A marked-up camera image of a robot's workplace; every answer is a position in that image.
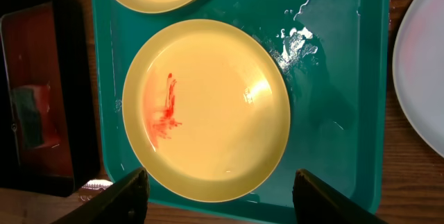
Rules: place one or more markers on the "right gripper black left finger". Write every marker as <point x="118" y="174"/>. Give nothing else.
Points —
<point x="126" y="201"/>

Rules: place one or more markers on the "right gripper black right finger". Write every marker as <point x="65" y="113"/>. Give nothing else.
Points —
<point x="315" y="201"/>

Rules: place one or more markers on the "white plate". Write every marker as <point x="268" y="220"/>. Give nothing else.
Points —
<point x="418" y="70"/>

